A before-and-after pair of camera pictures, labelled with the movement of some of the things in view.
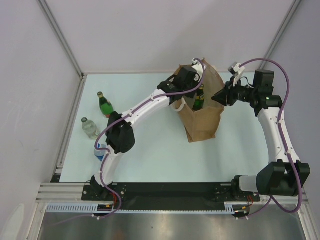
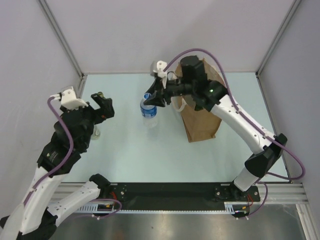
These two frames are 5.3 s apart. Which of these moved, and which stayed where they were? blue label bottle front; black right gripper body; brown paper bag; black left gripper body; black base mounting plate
Moved: blue label bottle front; black left gripper body; black right gripper body
Stayed: black base mounting plate; brown paper bag
